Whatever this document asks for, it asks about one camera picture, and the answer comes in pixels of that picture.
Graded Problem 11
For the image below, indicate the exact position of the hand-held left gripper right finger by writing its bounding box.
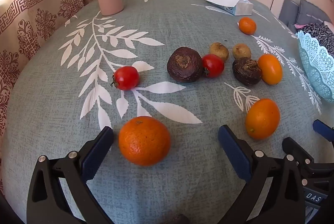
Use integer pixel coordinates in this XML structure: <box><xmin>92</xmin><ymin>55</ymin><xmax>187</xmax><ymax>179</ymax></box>
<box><xmin>218</xmin><ymin>124</ymin><xmax>306</xmax><ymax>224</ymax></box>

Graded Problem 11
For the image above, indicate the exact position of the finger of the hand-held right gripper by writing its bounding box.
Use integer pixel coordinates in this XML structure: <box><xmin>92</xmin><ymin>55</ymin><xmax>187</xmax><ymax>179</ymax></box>
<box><xmin>282</xmin><ymin>137</ymin><xmax>317</xmax><ymax>171</ymax></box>
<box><xmin>312</xmin><ymin>120</ymin><xmax>334</xmax><ymax>143</ymax></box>

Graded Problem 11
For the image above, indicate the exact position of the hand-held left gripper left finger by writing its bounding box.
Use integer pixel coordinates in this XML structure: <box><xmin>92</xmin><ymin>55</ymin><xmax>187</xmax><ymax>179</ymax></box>
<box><xmin>27</xmin><ymin>126</ymin><xmax>114</xmax><ymax>224</ymax></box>

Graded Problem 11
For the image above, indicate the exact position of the oval orange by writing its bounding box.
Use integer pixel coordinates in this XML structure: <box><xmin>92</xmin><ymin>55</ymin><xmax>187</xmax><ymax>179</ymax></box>
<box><xmin>245</xmin><ymin>98</ymin><xmax>281</xmax><ymax>140</ymax></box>
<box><xmin>258</xmin><ymin>54</ymin><xmax>283</xmax><ymax>85</ymax></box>

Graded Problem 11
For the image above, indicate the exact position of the large round orange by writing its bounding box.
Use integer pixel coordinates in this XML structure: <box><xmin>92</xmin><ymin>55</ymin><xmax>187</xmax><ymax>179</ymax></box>
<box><xmin>119</xmin><ymin>116</ymin><xmax>171</xmax><ymax>166</ymax></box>

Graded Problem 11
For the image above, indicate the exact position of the light blue lattice plastic basket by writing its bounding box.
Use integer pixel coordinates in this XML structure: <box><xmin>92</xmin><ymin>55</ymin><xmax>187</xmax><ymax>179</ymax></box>
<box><xmin>297</xmin><ymin>30</ymin><xmax>334</xmax><ymax>103</ymax></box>

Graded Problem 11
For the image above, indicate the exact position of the small dark beetroot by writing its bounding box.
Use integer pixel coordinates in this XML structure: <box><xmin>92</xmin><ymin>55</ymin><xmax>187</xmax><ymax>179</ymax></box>
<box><xmin>232</xmin><ymin>57</ymin><xmax>262</xmax><ymax>87</ymax></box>

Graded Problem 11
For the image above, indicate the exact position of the red tomato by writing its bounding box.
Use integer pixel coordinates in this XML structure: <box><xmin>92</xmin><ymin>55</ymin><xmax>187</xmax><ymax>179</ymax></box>
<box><xmin>111</xmin><ymin>66</ymin><xmax>140</xmax><ymax>91</ymax></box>
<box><xmin>202</xmin><ymin>54</ymin><xmax>225</xmax><ymax>78</ymax></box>

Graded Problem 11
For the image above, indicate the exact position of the leopard print cloth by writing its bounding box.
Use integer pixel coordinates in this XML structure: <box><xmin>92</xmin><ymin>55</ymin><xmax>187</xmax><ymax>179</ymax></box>
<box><xmin>303</xmin><ymin>23</ymin><xmax>334</xmax><ymax>43</ymax></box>

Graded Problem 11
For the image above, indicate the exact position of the large dark beetroot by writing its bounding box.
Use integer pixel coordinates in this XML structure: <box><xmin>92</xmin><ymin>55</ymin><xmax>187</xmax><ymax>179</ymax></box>
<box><xmin>167</xmin><ymin>47</ymin><xmax>203</xmax><ymax>83</ymax></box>

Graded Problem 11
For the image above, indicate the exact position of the right small potato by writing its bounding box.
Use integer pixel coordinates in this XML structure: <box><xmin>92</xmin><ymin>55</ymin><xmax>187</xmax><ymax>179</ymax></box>
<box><xmin>232</xmin><ymin>43</ymin><xmax>252</xmax><ymax>60</ymax></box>

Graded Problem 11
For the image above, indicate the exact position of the small potato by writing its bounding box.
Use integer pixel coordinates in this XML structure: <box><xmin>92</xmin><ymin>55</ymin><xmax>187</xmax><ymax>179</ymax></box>
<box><xmin>232</xmin><ymin>43</ymin><xmax>252</xmax><ymax>60</ymax></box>
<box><xmin>209</xmin><ymin>42</ymin><xmax>229</xmax><ymax>61</ymax></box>

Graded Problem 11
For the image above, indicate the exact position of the left small potato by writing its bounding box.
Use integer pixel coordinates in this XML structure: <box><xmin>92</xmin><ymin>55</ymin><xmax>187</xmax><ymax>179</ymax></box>
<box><xmin>209</xmin><ymin>42</ymin><xmax>229</xmax><ymax>61</ymax></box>

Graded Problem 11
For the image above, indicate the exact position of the grey upholstered bed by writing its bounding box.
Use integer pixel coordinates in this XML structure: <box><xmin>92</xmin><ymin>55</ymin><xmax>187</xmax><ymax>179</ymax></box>
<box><xmin>279</xmin><ymin>0</ymin><xmax>330</xmax><ymax>29</ymax></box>

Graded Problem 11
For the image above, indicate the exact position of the small round mandarin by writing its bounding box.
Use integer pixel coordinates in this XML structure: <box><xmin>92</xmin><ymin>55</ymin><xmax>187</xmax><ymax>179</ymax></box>
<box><xmin>239</xmin><ymin>17</ymin><xmax>257</xmax><ymax>35</ymax></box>

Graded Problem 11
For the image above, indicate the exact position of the tissue box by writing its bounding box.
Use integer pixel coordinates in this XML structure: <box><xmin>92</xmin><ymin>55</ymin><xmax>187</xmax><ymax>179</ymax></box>
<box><xmin>206</xmin><ymin>0</ymin><xmax>254</xmax><ymax>16</ymax></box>

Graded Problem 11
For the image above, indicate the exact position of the beige patterned curtain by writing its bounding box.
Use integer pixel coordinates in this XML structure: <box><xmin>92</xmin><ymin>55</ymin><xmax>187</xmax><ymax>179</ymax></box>
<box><xmin>0</xmin><ymin>0</ymin><xmax>127</xmax><ymax>136</ymax></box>

